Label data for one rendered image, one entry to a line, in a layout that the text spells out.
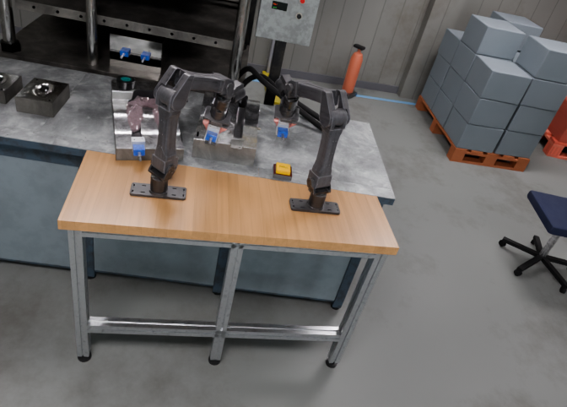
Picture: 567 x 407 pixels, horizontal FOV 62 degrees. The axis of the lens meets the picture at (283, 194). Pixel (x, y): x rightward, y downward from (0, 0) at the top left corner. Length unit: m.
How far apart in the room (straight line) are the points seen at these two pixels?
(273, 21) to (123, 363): 1.83
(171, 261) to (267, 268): 0.47
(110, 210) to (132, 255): 0.71
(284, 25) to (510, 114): 2.42
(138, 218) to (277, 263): 0.88
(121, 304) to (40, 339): 0.37
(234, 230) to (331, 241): 0.36
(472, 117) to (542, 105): 0.58
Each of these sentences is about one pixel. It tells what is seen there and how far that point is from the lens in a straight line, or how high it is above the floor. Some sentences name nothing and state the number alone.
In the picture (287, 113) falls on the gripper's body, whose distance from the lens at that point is 1.97.
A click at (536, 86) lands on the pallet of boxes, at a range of 4.46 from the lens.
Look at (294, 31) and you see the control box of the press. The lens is 2.70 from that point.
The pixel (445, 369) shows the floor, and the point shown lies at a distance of 2.65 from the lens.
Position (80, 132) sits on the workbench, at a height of 0.80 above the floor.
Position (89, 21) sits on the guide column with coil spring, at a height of 1.01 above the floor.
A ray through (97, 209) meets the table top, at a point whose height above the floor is 0.80.
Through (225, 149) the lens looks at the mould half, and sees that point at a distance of 1.99.
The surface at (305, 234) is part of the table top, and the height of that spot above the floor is 0.80.
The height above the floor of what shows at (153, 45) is 0.94.
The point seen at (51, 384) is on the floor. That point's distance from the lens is 2.26.
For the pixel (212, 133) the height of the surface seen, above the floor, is 0.94.
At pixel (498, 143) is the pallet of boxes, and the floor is 0.23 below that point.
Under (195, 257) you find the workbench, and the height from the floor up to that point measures 0.25.
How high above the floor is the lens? 1.89
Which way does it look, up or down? 35 degrees down
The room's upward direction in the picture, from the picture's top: 14 degrees clockwise
